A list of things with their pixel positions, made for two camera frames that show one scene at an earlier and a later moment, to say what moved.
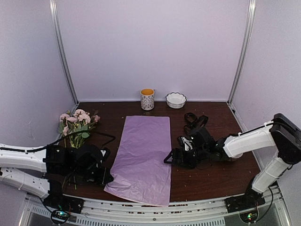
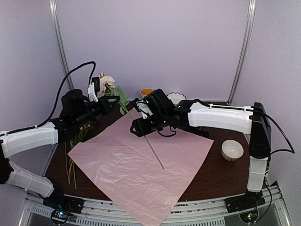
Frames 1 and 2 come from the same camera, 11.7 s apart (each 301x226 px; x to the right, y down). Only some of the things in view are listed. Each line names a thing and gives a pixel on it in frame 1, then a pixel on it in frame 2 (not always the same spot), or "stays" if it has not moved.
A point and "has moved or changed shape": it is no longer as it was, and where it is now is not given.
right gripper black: x=176 y=152 → x=141 y=129
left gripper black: x=106 y=173 → x=106 y=107
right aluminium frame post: x=249 y=27 stays
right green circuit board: x=249 y=217 stays
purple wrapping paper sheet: x=139 y=171 has moved or changed shape
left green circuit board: x=60 y=216 stays
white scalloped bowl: x=175 y=100 stays
